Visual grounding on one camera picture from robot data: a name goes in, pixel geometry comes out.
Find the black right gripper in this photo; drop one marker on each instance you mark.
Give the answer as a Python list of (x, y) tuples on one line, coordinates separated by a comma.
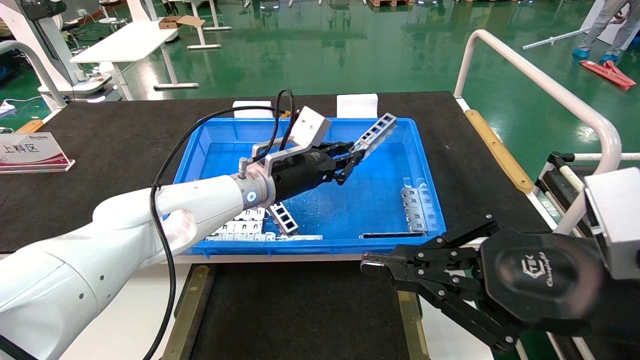
[(540, 275)]

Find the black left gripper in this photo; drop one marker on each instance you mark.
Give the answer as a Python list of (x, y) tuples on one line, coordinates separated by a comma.
[(305, 175)]

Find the perforated grey metal bracket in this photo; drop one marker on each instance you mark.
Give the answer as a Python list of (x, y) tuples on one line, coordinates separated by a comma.
[(377, 129)]

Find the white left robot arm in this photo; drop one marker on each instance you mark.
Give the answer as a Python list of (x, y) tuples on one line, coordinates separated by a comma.
[(125, 225)]

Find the black container with brass edges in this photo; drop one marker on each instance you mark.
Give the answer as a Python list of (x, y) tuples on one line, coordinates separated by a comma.
[(300, 310)]

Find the blue plastic bin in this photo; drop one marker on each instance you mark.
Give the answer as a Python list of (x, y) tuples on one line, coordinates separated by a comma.
[(370, 200)]

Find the white foam block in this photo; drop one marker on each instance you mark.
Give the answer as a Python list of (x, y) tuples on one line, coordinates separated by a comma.
[(250, 105), (357, 105)]

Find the dark thin metal strip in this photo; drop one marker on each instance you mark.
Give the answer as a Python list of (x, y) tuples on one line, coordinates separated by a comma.
[(390, 235)]

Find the flat slotted metal plate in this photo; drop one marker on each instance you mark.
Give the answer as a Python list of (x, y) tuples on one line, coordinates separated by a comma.
[(420, 210)]

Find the wooden edge strip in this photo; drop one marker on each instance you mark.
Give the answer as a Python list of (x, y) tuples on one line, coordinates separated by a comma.
[(495, 147)]

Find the white horizontal tube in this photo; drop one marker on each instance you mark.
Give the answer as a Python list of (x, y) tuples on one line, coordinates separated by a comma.
[(610, 157)]

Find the open cardboard box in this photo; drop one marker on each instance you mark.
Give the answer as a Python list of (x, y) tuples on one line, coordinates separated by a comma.
[(172, 22)]

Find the long white pole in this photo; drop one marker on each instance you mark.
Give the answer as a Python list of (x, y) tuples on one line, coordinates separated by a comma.
[(555, 38)]

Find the white workshop table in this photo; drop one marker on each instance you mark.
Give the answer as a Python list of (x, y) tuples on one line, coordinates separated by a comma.
[(130, 42)]

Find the black table mat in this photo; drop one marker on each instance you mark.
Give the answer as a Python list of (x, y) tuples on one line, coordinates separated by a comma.
[(100, 150)]

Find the red floor tool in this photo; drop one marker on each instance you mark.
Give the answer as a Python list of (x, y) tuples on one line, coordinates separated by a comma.
[(607, 74)]

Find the white machine base platform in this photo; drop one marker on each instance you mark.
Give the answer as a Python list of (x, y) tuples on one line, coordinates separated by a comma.
[(85, 86)]

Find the white stool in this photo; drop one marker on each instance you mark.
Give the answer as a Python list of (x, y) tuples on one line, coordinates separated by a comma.
[(111, 19)]

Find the person in blue shoe covers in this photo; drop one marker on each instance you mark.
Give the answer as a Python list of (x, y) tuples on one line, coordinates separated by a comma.
[(602, 25)]

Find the acrylic sign with red stripe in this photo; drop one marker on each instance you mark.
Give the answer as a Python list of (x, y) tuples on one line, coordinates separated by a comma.
[(30, 152)]

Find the short wooden strip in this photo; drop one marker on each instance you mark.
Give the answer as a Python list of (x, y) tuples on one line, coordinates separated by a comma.
[(30, 126)]

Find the white machine column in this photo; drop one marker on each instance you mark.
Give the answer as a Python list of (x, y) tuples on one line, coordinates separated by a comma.
[(30, 30)]

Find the white power socket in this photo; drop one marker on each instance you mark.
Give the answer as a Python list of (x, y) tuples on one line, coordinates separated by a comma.
[(6, 107)]

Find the flat white slotted bracket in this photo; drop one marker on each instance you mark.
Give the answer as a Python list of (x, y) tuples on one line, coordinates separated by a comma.
[(252, 215), (240, 229)]

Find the black cart frame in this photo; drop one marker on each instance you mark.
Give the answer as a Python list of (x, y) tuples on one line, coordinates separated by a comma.
[(555, 182)]

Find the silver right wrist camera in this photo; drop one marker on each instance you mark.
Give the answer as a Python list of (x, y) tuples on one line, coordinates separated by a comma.
[(617, 225)]

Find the white table leg frame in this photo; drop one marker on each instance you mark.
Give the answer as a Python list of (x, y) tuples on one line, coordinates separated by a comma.
[(204, 46)]

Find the white tubular guard rail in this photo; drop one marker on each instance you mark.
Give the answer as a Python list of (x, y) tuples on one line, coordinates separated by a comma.
[(525, 70)]

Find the grey tubular rail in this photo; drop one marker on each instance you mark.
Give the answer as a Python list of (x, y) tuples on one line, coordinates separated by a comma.
[(35, 65)]

